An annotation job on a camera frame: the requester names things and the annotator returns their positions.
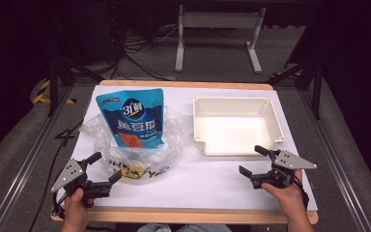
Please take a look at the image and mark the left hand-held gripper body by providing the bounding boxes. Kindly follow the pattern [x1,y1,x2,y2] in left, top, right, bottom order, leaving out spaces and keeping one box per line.
[50,158,111,207]

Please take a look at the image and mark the white metal stand frame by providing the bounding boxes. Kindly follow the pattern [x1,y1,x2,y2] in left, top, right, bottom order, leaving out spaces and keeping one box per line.
[174,4,268,74]

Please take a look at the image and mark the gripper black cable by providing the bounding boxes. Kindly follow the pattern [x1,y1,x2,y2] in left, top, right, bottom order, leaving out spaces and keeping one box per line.
[290,173,311,211]
[51,190,71,218]

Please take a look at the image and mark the white table sheet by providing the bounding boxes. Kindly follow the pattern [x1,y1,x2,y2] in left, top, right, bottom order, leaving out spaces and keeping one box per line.
[58,84,319,213]

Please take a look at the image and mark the yellow black hazard tape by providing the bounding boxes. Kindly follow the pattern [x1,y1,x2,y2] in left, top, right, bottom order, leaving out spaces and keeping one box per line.
[31,78,77,105]

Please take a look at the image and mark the black tripod stand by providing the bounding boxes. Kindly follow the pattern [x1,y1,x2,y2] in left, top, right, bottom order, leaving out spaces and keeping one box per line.
[268,57,324,121]
[45,52,106,118]

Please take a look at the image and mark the black floor cable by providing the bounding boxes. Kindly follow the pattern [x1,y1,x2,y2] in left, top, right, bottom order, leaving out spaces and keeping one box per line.
[27,141,67,232]

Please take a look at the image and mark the person's right hand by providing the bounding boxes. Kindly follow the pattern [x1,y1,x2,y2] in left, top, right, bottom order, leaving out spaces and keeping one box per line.
[260,169,307,216]

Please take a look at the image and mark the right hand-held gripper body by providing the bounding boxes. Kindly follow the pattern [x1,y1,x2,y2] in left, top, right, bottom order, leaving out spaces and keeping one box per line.
[250,149,319,190]

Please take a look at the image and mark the clear plastic bag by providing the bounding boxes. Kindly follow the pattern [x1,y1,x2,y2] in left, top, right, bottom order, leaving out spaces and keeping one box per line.
[78,106,193,186]

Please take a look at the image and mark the blue snack pouch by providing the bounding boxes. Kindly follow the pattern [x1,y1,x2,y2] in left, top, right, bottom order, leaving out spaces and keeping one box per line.
[95,88,166,150]

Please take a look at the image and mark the person's left hand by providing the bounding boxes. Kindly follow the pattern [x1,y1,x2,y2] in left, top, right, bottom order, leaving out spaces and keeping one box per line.
[63,188,96,224]

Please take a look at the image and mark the bundle of floor cables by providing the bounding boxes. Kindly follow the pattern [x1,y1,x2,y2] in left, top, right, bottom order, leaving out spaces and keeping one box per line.
[108,24,182,82]

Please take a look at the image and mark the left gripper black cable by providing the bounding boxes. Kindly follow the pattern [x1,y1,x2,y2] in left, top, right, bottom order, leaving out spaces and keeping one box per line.
[51,190,71,218]

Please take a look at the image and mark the aluminium floor rail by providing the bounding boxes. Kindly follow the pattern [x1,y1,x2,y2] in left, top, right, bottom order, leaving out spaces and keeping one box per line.
[298,89,371,232]
[0,84,75,232]

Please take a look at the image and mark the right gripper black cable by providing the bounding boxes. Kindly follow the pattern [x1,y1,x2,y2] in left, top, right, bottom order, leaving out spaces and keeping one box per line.
[290,173,311,211]

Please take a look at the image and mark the white plastic bin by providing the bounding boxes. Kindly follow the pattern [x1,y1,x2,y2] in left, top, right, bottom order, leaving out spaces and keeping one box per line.
[191,96,286,158]

